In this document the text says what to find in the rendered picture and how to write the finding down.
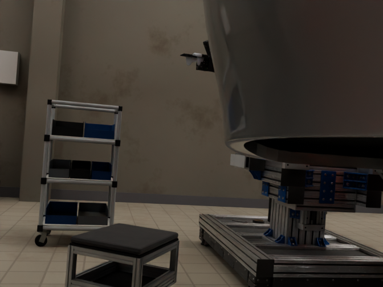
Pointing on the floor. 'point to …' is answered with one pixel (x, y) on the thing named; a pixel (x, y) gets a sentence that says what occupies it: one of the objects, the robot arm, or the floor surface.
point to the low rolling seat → (123, 257)
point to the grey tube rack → (78, 171)
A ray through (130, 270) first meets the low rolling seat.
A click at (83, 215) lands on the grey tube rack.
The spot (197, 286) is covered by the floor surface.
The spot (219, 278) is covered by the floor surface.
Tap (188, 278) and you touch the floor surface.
